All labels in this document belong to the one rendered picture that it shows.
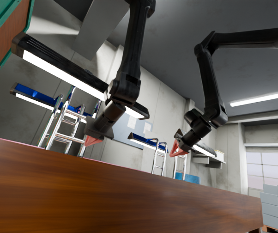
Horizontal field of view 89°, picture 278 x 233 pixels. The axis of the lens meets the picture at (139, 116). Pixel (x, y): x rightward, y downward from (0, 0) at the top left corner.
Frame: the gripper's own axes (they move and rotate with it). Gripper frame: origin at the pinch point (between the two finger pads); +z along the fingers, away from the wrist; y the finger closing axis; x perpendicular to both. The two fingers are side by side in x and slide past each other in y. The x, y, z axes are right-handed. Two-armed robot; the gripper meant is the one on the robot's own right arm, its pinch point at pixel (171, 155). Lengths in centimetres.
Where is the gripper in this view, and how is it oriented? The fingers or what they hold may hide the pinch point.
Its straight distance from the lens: 67.0
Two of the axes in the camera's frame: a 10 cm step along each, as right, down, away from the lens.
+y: -7.1, -4.0, -5.8
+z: -6.5, 6.9, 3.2
